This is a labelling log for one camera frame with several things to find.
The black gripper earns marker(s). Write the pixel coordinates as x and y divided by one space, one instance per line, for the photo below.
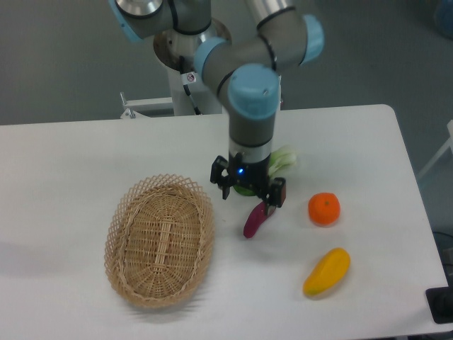
251 176

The purple sweet potato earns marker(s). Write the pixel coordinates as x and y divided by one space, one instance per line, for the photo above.
257 217

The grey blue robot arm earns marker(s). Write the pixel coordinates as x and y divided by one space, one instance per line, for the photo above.
284 39

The green bok choy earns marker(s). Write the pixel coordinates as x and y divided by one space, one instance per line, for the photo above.
279 160

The orange tangerine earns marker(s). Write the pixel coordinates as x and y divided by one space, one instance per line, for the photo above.
324 208

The woven wicker basket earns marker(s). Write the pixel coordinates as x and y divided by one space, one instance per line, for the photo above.
160 241

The yellow mango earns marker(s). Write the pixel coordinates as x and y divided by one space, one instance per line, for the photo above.
327 273

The black device at table edge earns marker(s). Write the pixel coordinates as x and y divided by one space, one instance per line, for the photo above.
440 304

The white metal base frame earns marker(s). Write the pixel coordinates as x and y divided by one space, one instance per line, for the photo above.
148 104

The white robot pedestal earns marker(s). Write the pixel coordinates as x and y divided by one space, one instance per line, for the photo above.
177 88

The white frame at right edge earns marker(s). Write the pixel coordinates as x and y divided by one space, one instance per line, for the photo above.
445 148

